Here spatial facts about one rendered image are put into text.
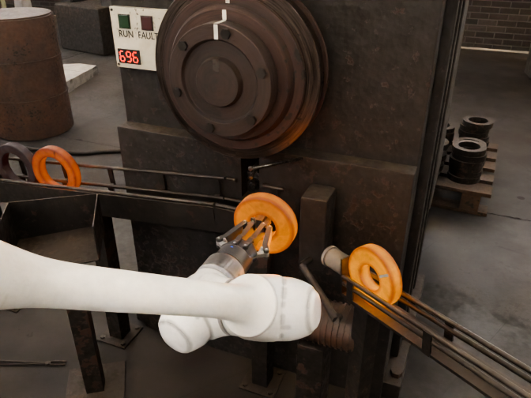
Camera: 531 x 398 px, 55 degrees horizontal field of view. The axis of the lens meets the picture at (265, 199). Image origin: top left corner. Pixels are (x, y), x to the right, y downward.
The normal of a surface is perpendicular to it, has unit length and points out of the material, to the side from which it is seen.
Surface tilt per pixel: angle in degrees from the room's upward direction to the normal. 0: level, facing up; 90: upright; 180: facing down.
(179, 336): 87
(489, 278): 0
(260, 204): 93
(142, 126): 0
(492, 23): 90
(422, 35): 90
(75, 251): 5
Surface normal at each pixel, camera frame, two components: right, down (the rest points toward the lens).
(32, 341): 0.00, -0.87
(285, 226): -0.39, 0.48
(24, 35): 0.59, 0.39
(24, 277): 0.95, -0.07
